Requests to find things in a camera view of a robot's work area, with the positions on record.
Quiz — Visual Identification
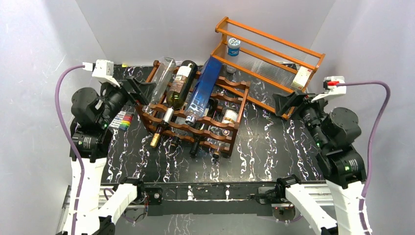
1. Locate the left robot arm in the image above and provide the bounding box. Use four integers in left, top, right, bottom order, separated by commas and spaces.
60, 82, 150, 235

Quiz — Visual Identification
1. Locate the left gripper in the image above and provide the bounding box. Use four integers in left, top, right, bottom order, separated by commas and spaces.
97, 76, 156, 127

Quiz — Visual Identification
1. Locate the pack of coloured markers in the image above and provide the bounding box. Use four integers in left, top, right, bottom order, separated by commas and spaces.
109, 111, 134, 131

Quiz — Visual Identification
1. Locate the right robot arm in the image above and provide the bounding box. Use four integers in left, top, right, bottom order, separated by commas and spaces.
273, 91, 370, 235

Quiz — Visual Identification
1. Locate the clear glass bottle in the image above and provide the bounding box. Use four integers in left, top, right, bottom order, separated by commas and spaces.
142, 57, 177, 115

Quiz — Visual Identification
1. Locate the orange wooden shelf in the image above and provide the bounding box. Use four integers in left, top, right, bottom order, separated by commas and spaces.
210, 16, 326, 120

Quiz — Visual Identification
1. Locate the blue lidded jar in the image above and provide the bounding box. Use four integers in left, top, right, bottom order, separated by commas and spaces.
227, 38, 241, 57

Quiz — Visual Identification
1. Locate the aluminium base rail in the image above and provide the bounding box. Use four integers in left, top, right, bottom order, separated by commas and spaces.
58, 183, 338, 235

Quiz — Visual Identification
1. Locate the dark wine bottle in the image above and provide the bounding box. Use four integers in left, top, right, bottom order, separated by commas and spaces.
190, 98, 219, 158

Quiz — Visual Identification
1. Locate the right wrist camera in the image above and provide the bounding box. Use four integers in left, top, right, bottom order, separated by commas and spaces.
311, 76, 346, 102

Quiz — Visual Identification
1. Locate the white label bottle in rack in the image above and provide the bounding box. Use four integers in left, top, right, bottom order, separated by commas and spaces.
212, 107, 238, 161

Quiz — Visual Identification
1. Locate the small white box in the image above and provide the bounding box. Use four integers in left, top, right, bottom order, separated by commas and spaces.
291, 66, 313, 90

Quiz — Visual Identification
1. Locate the blue square glass bottle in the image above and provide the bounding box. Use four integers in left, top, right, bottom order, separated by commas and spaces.
184, 56, 222, 126

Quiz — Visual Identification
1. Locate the green wine bottle white label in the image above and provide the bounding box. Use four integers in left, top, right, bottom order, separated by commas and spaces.
150, 60, 198, 148

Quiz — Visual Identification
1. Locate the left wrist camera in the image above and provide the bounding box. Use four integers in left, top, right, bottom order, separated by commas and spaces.
92, 59, 120, 87

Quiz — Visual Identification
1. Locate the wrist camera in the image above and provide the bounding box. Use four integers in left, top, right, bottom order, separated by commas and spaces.
92, 59, 120, 87
311, 76, 346, 102

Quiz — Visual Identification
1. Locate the brown wooden wine rack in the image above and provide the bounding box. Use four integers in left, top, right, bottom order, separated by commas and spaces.
134, 60, 251, 158

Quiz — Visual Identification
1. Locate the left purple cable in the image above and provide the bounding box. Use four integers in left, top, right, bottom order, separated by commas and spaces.
54, 64, 86, 235

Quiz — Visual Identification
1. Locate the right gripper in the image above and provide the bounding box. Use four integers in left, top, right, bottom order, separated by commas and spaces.
271, 89, 332, 149

